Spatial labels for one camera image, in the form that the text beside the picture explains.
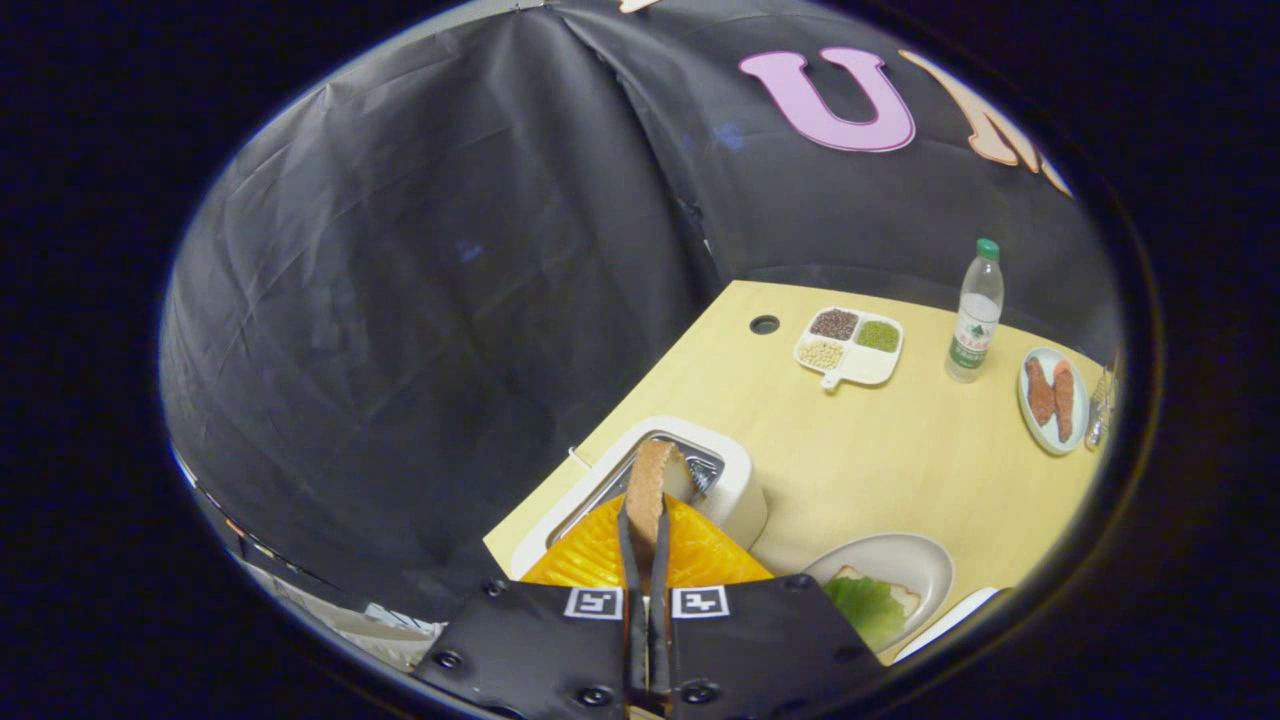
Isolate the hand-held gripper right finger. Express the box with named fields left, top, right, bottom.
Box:
left=648, top=495, right=887, bottom=720

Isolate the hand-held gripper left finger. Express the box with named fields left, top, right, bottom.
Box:
left=413, top=493, right=649, bottom=720

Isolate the brown-crust bread slice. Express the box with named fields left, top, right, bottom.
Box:
left=625, top=439, right=696, bottom=561

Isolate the white toaster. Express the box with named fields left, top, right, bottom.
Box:
left=510, top=415, right=769, bottom=581

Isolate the white bread slice under lettuce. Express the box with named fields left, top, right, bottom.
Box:
left=828, top=565, right=922, bottom=621

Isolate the grey-white oval plate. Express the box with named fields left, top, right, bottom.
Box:
left=800, top=532, right=956, bottom=656

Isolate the white round plate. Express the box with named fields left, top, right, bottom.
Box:
left=893, top=586, right=1003, bottom=664

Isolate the white compartment dish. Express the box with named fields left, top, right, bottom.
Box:
left=793, top=306, right=905, bottom=392

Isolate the pale green plate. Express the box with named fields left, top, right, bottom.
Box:
left=1017, top=346, right=1091, bottom=457

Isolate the clear green-capped water bottle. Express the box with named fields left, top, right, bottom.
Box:
left=945, top=238, right=1005, bottom=384

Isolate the brown meat piece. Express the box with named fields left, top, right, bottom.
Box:
left=1052, top=360, right=1076, bottom=444
left=1025, top=357, right=1057, bottom=428

